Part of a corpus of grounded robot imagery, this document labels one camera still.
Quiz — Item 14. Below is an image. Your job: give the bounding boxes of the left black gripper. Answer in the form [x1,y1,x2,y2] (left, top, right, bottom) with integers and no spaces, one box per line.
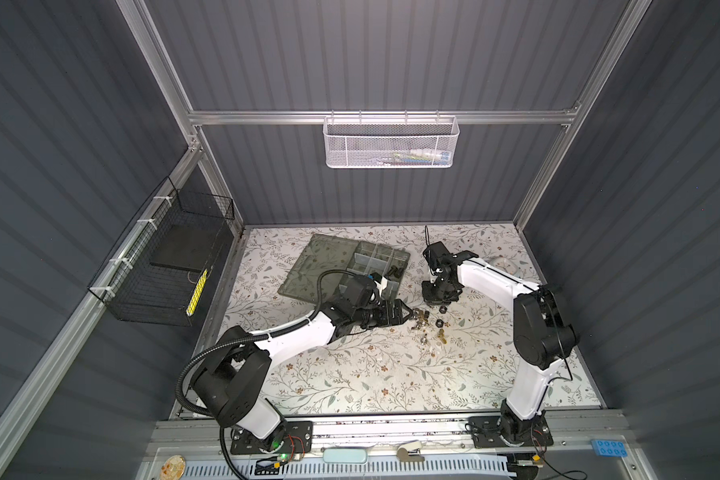
[352,297,413,328]

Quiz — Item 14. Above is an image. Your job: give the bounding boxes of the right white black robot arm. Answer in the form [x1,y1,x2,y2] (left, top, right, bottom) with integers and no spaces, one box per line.
[422,242,579,421]

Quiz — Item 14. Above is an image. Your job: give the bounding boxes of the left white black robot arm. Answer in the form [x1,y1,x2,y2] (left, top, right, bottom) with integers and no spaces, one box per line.
[175,269,414,451]

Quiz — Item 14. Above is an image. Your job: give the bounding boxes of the pile of screws and nuts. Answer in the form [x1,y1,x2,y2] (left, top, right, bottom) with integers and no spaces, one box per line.
[410,308,450,349]

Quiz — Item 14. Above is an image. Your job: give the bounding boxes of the floral table mat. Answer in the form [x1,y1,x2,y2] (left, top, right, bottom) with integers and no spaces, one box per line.
[222,224,538,415]

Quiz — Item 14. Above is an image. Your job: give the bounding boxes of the clear divided organizer box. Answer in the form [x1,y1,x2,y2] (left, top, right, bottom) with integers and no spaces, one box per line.
[277,233,412,313]

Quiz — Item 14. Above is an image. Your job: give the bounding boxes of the pens in white basket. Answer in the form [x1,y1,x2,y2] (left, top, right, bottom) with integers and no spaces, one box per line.
[375,149,452,168]

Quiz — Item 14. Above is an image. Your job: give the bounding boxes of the light teal flat box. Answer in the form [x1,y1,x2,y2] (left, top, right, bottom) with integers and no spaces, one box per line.
[322,447,368,465]

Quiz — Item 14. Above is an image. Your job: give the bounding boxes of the round wooden disc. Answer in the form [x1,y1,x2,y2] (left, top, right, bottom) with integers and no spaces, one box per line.
[159,455,187,480]

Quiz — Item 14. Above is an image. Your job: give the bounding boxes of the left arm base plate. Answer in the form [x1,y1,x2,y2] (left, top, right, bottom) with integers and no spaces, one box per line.
[229,421,314,456]

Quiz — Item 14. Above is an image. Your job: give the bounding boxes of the black corrugated cable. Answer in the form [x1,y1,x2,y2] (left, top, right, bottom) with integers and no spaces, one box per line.
[175,268,367,480]

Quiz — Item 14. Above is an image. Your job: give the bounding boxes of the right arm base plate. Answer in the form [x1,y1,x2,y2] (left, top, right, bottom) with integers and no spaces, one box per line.
[465,414,554,449]

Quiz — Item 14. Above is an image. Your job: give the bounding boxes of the white wire mesh basket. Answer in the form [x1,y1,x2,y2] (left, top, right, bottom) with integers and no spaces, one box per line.
[322,115,460,169]

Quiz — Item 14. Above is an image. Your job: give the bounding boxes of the black wire wall basket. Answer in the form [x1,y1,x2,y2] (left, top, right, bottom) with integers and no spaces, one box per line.
[89,180,235,327]

